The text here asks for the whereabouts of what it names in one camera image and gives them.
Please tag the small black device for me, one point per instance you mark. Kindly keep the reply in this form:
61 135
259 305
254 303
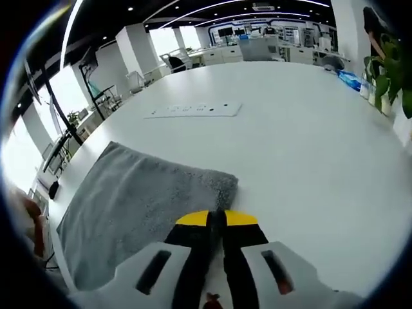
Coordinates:
54 190

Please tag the black office chair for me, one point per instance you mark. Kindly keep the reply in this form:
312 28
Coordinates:
175 63

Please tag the grey cap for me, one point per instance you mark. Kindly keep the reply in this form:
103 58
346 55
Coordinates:
333 62

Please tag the blue packet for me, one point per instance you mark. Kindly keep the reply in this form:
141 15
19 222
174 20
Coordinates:
349 80

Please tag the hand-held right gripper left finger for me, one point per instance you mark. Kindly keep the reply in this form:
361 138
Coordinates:
190 251

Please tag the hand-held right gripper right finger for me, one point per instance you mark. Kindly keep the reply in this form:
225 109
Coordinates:
241 251

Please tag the white office desk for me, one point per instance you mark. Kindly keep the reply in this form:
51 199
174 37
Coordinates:
215 54

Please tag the white square column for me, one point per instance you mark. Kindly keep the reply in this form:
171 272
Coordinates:
138 54

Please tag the black stand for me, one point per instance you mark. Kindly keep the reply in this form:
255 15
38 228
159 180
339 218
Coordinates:
96 93
61 109

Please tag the green potted plant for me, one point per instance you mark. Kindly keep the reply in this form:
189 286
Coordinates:
391 71

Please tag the grey towel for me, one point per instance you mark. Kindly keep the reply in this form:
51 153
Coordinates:
128 206

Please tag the white table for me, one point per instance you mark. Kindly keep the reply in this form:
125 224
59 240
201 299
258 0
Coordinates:
289 145

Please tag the white socket panel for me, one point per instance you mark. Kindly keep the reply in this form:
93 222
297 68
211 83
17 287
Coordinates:
193 109

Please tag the grey mesh office chair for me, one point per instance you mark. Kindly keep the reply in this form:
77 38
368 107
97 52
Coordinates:
259 48

